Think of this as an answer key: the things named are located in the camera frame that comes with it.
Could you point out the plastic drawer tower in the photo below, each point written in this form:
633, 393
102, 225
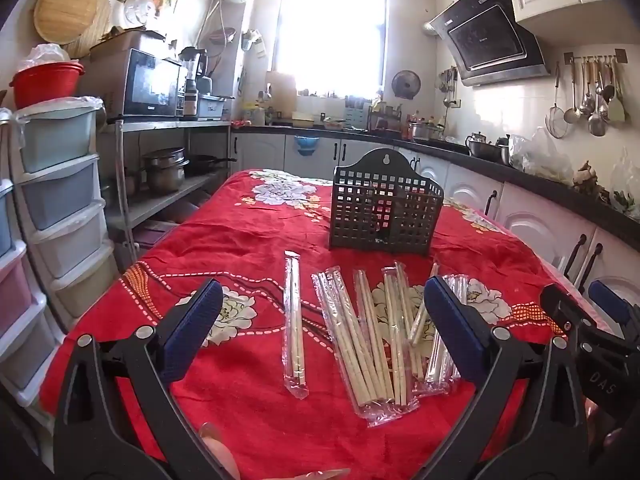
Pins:
50, 149

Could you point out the steel stockpot on shelf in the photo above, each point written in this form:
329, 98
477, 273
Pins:
165, 170

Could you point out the metal storage shelf rack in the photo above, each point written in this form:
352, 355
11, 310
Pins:
121, 145

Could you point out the plastic bag on counter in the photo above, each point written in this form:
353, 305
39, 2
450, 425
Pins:
538, 156

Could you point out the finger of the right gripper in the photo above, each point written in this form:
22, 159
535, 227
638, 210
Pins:
613, 305
565, 311

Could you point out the black microwave oven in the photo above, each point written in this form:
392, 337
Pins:
133, 83

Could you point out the black frying pan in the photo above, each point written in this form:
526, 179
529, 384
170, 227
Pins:
205, 164

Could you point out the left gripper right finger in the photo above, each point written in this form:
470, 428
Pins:
548, 440

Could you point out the hanging skimmer strainer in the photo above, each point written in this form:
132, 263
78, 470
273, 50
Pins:
554, 121

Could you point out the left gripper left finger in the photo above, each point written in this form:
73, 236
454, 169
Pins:
93, 435

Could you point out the black plastic utensil basket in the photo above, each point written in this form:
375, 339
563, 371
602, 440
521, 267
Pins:
380, 203

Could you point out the person's left hand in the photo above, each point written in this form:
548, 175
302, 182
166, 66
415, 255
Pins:
212, 439

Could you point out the red floral tablecloth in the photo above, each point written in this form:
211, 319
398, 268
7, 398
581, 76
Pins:
239, 238

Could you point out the hanging steel ladle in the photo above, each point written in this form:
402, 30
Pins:
572, 114

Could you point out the blue hanging bowl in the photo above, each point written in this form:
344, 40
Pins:
306, 145

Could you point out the blender with black base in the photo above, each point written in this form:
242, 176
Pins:
194, 62

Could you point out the person's right hand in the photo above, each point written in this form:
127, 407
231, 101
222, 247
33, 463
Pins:
602, 430

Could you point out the white lower kitchen cabinets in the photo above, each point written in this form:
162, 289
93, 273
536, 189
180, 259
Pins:
582, 237

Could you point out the grey lidded storage box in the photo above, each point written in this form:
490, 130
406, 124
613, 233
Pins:
211, 107

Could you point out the black range hood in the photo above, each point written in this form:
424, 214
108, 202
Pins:
487, 43

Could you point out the steel bowl on counter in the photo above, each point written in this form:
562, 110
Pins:
479, 147

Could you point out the red plastic basin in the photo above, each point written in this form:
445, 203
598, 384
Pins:
45, 82

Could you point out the small black wall fan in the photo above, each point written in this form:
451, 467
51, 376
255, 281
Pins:
406, 84

